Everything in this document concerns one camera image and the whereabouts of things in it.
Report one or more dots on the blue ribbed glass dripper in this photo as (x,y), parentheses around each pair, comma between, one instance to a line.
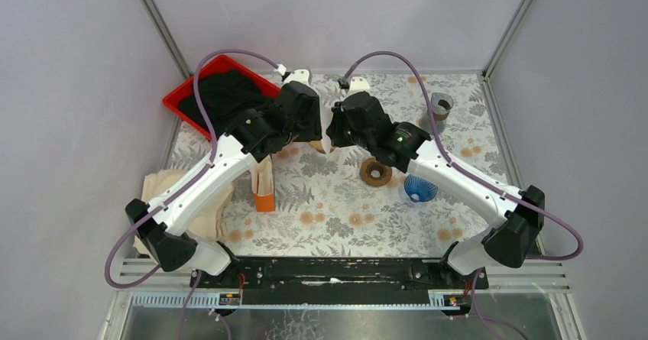
(419,189)

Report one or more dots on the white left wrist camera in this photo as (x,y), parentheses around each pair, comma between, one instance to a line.
(302,76)

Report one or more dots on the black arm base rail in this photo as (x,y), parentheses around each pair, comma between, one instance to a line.
(334,281)

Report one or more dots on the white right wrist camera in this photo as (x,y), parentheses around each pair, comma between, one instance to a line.
(353,85)

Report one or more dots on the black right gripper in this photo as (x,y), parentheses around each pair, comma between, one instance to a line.
(333,131)

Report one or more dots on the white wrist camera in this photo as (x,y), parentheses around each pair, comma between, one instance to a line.
(302,76)
(353,85)

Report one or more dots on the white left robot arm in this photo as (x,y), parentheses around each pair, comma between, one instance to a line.
(162,223)

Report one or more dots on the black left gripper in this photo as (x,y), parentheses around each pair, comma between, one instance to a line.
(311,116)

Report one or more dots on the beige cloth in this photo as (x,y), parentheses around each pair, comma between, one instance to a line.
(208,225)

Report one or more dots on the red plastic tray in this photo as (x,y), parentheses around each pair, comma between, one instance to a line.
(182,101)

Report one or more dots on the orange coffee filter box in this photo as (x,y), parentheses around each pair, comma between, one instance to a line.
(262,186)

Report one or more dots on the black cloth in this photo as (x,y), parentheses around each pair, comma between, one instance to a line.
(225,95)

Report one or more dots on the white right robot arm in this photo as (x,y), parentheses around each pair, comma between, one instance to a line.
(513,225)

